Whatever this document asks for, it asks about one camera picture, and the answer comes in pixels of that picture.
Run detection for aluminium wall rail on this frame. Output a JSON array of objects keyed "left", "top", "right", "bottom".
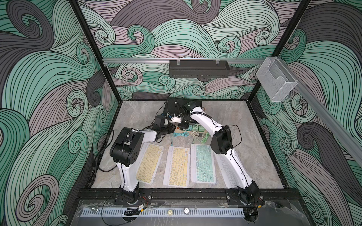
[
  {"left": 277, "top": 58, "right": 362, "bottom": 165},
  {"left": 103, "top": 57, "right": 266, "bottom": 64}
]

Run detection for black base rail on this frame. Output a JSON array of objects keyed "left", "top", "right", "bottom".
[{"left": 76, "top": 188, "right": 301, "bottom": 206}]

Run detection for aluminium wall rail back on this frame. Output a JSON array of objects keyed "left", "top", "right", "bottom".
[{"left": 103, "top": 57, "right": 266, "bottom": 64}]

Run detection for green keyboard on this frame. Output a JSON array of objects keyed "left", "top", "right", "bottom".
[{"left": 191, "top": 144, "right": 216, "bottom": 184}]

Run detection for black wall tray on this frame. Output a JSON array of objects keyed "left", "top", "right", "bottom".
[{"left": 169, "top": 61, "right": 230, "bottom": 79}]

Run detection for white keyboard far right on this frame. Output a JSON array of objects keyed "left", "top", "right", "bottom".
[{"left": 216, "top": 155, "right": 238, "bottom": 189}]

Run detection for yellow keyboard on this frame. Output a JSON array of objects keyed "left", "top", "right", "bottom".
[
  {"left": 136, "top": 143, "right": 164, "bottom": 185},
  {"left": 163, "top": 147, "right": 190, "bottom": 188}
]

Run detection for clear acrylic wall holder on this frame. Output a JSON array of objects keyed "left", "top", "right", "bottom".
[{"left": 256, "top": 56, "right": 298, "bottom": 102}]

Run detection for white slotted cable duct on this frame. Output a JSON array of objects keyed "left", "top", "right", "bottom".
[{"left": 80, "top": 207, "right": 245, "bottom": 218}]

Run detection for wooden power strip green plugs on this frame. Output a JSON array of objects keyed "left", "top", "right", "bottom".
[{"left": 174, "top": 124, "right": 207, "bottom": 134}]

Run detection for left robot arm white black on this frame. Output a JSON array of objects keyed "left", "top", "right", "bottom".
[{"left": 110, "top": 115, "right": 176, "bottom": 203}]

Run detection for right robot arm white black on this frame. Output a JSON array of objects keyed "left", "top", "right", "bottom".
[{"left": 175, "top": 101, "right": 265, "bottom": 208}]

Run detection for black flat box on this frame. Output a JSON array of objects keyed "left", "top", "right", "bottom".
[{"left": 163, "top": 98, "right": 202, "bottom": 115}]

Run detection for aluminium wall rail right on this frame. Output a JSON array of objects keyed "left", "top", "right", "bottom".
[{"left": 277, "top": 58, "right": 362, "bottom": 165}]

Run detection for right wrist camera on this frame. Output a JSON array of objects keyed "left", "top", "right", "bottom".
[{"left": 170, "top": 115, "right": 183, "bottom": 123}]

